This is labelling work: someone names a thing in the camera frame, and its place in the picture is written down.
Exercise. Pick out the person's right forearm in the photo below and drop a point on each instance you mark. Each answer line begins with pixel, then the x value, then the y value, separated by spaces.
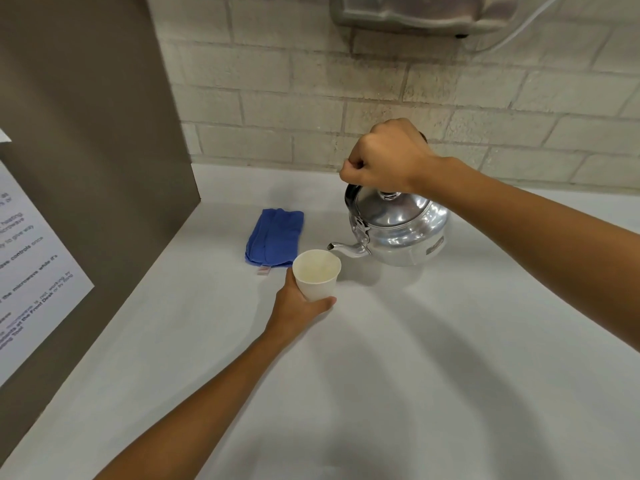
pixel 530 244

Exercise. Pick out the person's left forearm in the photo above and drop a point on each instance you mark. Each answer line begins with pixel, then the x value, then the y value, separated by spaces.
pixel 190 409

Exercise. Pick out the silver metal kettle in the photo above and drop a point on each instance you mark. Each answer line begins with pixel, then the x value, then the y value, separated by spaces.
pixel 400 227

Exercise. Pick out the brown cabinet panel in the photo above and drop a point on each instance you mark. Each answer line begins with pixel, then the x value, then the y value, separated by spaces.
pixel 85 194

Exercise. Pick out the person's left hand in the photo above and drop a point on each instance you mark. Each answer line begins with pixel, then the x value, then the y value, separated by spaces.
pixel 291 309

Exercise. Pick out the silver wall hand dryer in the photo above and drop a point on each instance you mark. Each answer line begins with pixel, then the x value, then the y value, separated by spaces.
pixel 430 12

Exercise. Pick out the person's left thumb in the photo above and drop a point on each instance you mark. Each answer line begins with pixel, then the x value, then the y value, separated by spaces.
pixel 321 305

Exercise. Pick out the white printed paper notice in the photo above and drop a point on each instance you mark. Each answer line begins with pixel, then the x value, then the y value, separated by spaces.
pixel 27 274

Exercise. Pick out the person's right hand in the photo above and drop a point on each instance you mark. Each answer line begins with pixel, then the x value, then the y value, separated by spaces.
pixel 387 154

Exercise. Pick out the white paper cup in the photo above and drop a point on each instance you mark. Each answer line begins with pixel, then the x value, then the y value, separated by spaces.
pixel 316 274

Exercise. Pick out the folded blue cloth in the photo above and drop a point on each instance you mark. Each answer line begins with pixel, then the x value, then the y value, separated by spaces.
pixel 275 237

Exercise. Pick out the person's right fingers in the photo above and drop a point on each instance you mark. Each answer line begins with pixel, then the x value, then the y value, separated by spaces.
pixel 357 167

